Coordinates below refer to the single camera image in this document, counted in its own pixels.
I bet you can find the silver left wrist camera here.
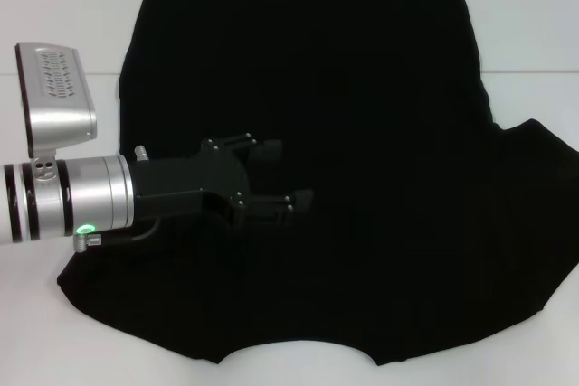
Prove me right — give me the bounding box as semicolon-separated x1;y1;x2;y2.
14;42;99;162

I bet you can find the black shirt with FREE print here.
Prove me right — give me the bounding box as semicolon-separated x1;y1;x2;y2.
56;0;579;356

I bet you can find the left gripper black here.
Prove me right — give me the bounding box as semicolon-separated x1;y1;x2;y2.
128;131;316;230

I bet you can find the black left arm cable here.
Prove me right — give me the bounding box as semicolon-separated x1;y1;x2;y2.
73;218;160;252

